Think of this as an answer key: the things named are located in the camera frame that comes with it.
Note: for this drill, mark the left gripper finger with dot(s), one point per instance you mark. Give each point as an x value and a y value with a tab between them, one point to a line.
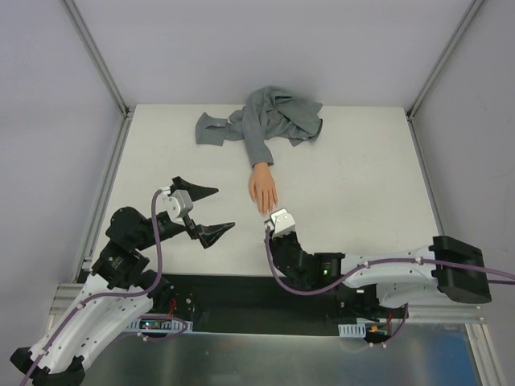
189	192
209	235

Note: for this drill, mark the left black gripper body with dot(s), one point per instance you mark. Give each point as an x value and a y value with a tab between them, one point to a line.
189	221

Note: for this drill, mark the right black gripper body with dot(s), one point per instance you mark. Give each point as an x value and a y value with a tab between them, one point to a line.
279	242

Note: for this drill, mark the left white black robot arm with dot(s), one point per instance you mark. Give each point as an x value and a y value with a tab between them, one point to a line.
120	288

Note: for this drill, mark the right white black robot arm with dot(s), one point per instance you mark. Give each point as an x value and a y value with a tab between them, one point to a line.
448	267

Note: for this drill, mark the mannequin hand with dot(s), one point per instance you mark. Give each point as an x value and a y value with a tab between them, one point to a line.
262	188

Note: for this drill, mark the grey crumpled shirt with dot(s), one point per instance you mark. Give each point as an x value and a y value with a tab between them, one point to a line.
269	112

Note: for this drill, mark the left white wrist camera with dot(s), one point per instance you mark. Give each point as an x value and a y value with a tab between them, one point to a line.
177	203

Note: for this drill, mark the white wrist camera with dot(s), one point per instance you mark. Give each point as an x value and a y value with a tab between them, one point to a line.
177	203
280	223

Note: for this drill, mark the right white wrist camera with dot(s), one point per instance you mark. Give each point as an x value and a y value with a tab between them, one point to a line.
280	223

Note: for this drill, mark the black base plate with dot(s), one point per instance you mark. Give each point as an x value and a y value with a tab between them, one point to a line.
258	305

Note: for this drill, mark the left aluminium frame post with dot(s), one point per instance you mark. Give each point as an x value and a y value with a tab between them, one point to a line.
78	22

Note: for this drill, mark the aluminium frame post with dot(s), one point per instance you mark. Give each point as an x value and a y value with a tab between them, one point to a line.
466	21
78	22

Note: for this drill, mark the right aluminium frame post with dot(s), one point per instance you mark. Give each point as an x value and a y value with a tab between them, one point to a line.
466	21

